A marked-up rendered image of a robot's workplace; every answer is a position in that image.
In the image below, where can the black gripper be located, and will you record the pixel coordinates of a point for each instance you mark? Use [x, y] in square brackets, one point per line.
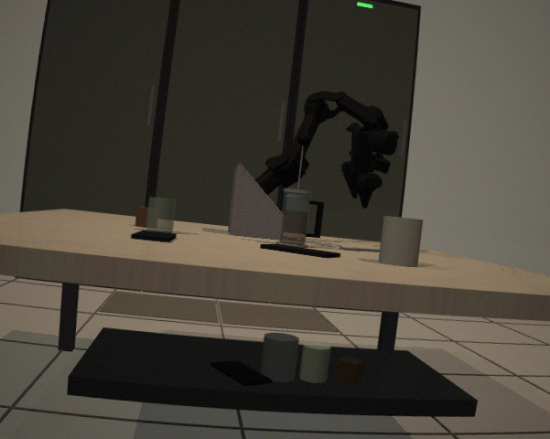
[360, 181]

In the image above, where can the glass french press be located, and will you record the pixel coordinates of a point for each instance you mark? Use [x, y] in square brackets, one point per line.
[295, 212]

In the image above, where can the black flat shelf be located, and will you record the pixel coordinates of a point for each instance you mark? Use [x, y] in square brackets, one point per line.
[138, 366]

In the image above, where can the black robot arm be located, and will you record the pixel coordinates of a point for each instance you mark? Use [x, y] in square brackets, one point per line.
[373, 136]

